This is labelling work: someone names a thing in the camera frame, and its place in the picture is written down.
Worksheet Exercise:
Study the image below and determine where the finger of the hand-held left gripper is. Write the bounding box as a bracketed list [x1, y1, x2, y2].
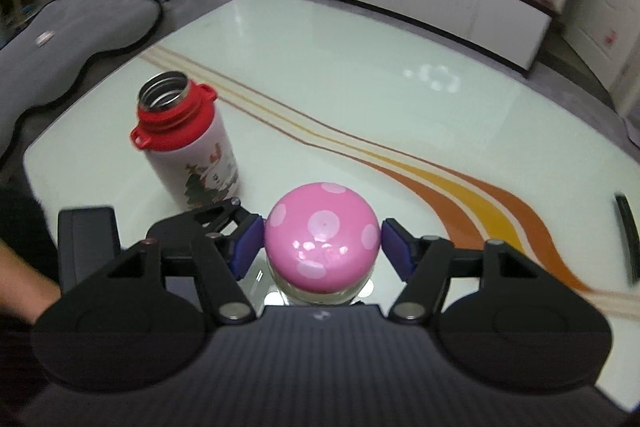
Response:
[145, 198, 259, 245]

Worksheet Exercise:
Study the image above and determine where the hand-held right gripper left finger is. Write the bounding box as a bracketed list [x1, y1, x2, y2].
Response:
[60, 213, 265, 326]

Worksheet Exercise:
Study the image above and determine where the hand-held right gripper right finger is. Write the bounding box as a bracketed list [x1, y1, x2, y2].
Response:
[382, 217, 587, 326]

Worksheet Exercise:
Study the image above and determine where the pink spotted bottle cap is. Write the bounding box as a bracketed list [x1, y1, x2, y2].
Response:
[264, 182, 382, 294]

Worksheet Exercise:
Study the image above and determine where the red and white thermos bottle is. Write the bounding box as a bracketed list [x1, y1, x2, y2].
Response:
[130, 71, 242, 208]

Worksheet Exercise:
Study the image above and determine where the person's left forearm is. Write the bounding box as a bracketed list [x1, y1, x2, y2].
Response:
[0, 239, 62, 324]

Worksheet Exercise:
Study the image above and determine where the grey sofa cushion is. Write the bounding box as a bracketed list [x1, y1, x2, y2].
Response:
[0, 0, 164, 168]

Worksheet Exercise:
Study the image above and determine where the black remote control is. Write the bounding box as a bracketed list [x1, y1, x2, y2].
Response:
[614, 193, 640, 286]

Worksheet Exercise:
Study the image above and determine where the white door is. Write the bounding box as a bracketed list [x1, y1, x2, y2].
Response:
[565, 0, 640, 95]

